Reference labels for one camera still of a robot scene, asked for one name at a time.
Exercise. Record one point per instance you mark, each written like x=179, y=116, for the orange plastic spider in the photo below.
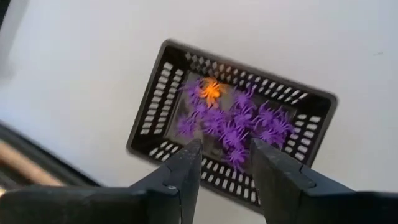
x=211, y=91

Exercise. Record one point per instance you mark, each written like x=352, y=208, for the gray table mat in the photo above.
x=77, y=77

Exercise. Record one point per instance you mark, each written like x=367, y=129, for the black plastic basket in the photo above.
x=178, y=60

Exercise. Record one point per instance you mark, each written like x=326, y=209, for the purple plastic spider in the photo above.
x=269, y=136
x=236, y=157
x=186, y=126
x=192, y=90
x=244, y=119
x=281, y=125
x=200, y=110
x=231, y=137
x=214, y=121
x=266, y=115
x=244, y=99

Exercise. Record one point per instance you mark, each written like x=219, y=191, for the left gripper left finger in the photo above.
x=180, y=180

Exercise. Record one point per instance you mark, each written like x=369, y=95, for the black aluminium rig frame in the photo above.
x=74, y=175

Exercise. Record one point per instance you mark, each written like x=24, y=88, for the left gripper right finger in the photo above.
x=280, y=193

